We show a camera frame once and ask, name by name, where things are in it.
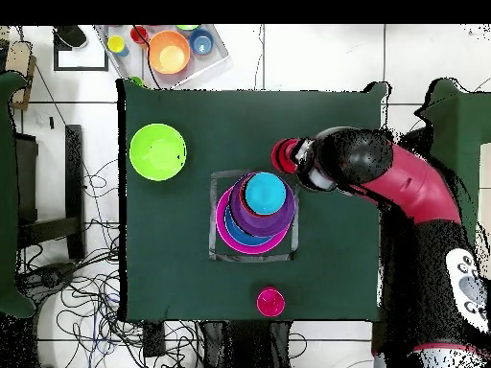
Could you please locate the large blue bowl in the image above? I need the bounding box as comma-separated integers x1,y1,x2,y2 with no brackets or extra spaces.
223,206,277,247

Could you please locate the black floor tape frame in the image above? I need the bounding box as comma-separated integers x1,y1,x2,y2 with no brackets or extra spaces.
53,35,109,73

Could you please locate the yellow cup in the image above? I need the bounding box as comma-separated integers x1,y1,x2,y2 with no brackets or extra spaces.
106,34,130,58

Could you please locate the brown cardboard box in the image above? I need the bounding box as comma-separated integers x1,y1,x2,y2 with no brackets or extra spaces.
5,37,37,112

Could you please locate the black cable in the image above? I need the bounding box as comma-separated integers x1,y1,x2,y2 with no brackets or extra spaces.
130,24,160,90

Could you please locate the black power strip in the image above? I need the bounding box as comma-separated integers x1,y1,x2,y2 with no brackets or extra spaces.
142,321,167,357

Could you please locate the small cyan bowl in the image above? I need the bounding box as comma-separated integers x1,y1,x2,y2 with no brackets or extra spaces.
244,172,288,216

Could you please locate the large green bowl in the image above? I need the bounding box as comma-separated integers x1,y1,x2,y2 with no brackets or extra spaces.
129,123,188,182

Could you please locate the pink cup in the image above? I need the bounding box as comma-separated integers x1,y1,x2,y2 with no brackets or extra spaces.
256,286,286,318

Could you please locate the beige box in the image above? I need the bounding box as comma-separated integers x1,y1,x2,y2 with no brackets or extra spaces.
478,142,491,279

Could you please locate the large orange bowl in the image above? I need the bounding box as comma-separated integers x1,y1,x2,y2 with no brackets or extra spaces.
148,30,192,76

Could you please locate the large pink bowl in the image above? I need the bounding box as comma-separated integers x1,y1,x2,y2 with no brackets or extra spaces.
215,185,292,255

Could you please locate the black table leg frame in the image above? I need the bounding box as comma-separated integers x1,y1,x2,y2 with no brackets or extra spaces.
14,124,86,262

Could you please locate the red cup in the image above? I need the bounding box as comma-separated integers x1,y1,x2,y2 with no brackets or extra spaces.
129,25,151,45
270,137,300,174

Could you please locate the dark green table cloth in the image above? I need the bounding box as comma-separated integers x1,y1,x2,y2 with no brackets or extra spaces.
116,78,392,324

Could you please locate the black floor device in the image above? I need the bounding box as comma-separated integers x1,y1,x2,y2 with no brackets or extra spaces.
20,262,78,292

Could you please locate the clear plastic tray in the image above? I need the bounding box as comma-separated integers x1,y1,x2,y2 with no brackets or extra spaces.
93,24,231,90

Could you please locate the person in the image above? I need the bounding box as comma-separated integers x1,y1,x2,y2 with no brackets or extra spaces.
53,25,89,50

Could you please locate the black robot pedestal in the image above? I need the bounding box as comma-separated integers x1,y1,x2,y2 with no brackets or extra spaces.
200,320,292,368

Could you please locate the purple bowl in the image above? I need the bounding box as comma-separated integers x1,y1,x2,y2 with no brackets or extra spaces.
228,171,297,238

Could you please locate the tangle of floor cables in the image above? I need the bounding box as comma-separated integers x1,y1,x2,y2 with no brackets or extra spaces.
16,158,308,368

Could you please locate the blue cup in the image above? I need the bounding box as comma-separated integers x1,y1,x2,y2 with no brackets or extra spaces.
189,28,215,56

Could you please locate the green covered side table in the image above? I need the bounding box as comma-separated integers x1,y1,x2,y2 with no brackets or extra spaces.
415,78,491,246
0,71,37,319

